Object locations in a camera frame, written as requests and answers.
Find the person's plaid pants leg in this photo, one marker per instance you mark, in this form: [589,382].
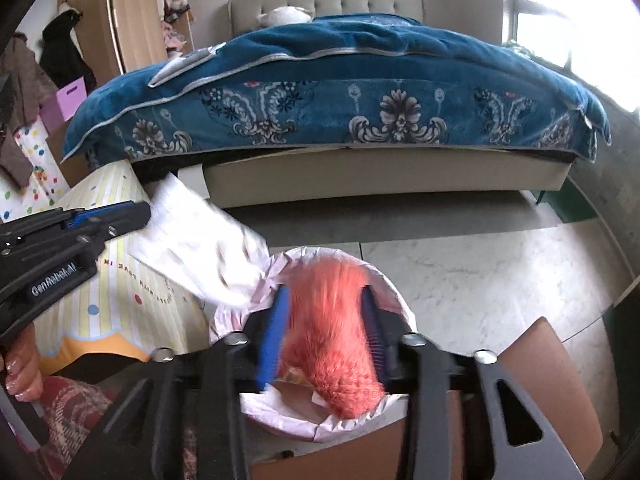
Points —
[65,405]

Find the bright window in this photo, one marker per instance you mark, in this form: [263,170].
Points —
[575,20]

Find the brown padded jacket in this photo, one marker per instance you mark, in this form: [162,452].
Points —
[20,110]

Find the white paper sheet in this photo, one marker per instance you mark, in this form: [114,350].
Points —
[200,245]

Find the white pillow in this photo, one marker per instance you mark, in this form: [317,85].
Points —
[282,16]

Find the yellow striped tablecloth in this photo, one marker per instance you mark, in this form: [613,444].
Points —
[125,310]

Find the purple storage box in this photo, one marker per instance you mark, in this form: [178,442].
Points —
[70,100]

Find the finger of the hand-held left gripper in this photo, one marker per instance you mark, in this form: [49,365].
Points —
[120,222]
[50,222]

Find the wooden wardrobe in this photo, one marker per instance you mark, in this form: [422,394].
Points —
[135,20]

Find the person's left hand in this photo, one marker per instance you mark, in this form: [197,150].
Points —
[22,375]

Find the beige upholstered bed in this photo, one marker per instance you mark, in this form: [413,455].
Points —
[380,175]

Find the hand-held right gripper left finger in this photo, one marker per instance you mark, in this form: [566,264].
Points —
[272,340]

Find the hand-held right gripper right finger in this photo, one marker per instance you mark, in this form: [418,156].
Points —
[372,330]

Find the blue floral blanket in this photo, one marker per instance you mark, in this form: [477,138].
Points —
[350,70]

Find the orange foam fruit net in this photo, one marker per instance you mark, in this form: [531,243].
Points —
[330,340]

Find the black coat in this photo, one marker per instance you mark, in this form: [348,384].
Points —
[62,55]

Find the white dotted cabinet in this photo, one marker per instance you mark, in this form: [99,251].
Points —
[35,180]

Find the brown cardboard box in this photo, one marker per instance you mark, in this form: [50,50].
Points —
[540,385]

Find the trash bin with pink liner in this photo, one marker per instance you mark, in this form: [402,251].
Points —
[300,422]

